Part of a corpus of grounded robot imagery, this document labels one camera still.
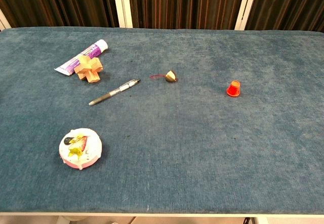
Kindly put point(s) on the blue velvet table cloth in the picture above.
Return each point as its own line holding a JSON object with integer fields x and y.
{"x": 162, "y": 123}

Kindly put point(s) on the golden bell with red ribbon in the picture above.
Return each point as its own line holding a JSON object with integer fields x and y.
{"x": 171, "y": 76}

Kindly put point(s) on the black and clear pen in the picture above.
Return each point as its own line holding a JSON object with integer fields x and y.
{"x": 114, "y": 92}

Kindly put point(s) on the small red plastic cup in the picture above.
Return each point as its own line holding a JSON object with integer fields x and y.
{"x": 233, "y": 89}

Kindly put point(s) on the wooden interlocking puzzle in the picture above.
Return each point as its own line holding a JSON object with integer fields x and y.
{"x": 88, "y": 69}

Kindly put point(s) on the white and purple tube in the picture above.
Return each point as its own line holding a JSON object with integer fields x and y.
{"x": 86, "y": 54}

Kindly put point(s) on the round white toy cake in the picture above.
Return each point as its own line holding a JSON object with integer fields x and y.
{"x": 80, "y": 148}

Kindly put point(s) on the dark striped curtain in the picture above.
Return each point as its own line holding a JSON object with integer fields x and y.
{"x": 184, "y": 4}

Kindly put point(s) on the white frame post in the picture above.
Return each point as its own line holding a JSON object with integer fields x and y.
{"x": 246, "y": 5}
{"x": 4, "y": 20}
{"x": 122, "y": 4}

